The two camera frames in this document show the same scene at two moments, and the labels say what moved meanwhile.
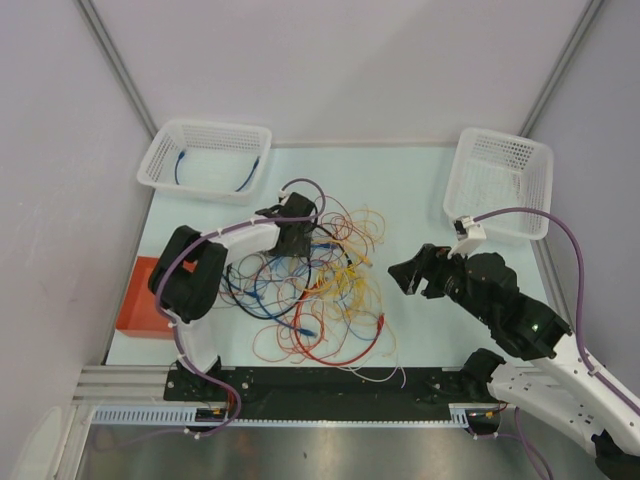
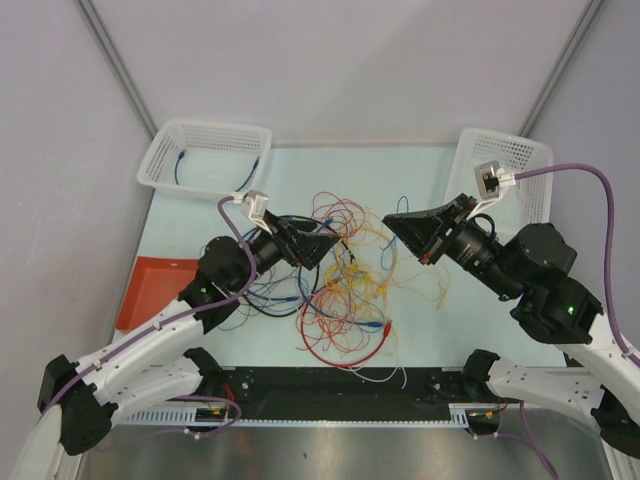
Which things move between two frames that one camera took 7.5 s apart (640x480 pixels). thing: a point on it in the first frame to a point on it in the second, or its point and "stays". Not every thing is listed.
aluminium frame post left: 116,64 stays
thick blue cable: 247,180 stays
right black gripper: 427,264 to 421,231
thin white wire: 373,380 stays
